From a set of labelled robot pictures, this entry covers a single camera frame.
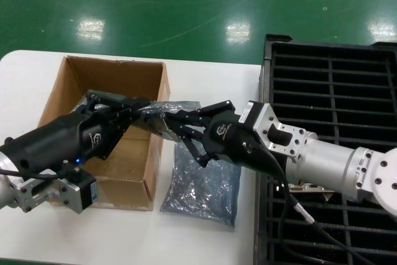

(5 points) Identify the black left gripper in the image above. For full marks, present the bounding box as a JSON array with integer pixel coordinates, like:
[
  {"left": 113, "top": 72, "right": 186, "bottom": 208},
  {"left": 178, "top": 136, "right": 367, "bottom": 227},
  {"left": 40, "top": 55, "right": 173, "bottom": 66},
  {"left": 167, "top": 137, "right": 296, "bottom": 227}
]
[{"left": 0, "top": 89, "right": 150, "bottom": 175}]

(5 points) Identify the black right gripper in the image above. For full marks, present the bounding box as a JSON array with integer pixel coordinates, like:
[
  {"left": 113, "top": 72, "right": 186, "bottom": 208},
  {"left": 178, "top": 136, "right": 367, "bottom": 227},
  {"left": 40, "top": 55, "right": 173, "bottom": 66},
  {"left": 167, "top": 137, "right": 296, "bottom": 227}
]
[{"left": 166, "top": 99, "right": 277, "bottom": 173}]

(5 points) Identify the grey antistatic bag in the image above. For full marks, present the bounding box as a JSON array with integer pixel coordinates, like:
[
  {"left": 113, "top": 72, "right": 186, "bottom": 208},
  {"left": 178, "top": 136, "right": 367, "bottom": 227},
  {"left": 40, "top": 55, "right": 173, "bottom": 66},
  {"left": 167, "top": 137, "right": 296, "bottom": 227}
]
[{"left": 138, "top": 99, "right": 202, "bottom": 143}]

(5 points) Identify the graphics card with blue port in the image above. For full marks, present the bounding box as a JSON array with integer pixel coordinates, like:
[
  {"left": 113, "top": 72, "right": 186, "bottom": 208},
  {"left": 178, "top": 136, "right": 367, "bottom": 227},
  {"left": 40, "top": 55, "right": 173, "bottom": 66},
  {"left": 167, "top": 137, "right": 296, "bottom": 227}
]
[{"left": 290, "top": 184, "right": 334, "bottom": 200}]

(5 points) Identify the brown cardboard box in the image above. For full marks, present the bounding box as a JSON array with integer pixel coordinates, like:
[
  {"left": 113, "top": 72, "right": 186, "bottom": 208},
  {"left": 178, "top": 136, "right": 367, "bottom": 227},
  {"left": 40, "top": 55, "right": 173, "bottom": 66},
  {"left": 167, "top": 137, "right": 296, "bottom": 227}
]
[{"left": 19, "top": 55, "right": 171, "bottom": 212}]

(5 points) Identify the black slotted plastic container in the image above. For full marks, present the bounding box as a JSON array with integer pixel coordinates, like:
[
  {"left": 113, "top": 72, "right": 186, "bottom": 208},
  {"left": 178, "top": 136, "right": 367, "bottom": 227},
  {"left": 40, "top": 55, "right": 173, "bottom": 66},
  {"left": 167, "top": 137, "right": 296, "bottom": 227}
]
[{"left": 252, "top": 34, "right": 397, "bottom": 265}]

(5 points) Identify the crinkled empty antistatic bag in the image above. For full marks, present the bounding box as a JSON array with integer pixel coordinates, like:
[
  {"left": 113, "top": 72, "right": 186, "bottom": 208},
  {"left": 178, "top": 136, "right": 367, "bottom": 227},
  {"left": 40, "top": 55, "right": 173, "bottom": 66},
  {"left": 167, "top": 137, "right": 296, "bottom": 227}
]
[{"left": 158, "top": 140, "right": 243, "bottom": 224}]

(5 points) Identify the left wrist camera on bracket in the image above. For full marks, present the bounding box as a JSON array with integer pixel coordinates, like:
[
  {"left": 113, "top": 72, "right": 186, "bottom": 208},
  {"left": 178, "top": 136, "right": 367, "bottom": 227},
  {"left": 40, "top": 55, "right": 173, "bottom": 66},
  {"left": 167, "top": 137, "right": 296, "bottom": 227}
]
[{"left": 11, "top": 159, "right": 99, "bottom": 215}]

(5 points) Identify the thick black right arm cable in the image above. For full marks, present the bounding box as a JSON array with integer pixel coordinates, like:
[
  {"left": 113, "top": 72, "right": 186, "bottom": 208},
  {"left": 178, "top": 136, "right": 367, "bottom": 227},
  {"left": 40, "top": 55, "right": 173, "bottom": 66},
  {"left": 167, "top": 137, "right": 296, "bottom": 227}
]
[{"left": 243, "top": 140, "right": 291, "bottom": 265}]

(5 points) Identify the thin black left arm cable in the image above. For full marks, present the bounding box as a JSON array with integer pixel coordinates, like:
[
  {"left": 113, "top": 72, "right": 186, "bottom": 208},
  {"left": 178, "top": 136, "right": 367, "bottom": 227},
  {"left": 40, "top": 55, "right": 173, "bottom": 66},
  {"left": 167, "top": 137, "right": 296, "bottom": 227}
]
[{"left": 0, "top": 168, "right": 63, "bottom": 182}]

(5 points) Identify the black cable with silver connector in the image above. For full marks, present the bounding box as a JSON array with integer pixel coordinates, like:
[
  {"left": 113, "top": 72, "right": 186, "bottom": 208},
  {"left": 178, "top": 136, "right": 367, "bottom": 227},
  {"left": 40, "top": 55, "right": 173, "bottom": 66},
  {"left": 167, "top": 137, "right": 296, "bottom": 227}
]
[{"left": 287, "top": 186, "right": 397, "bottom": 263}]

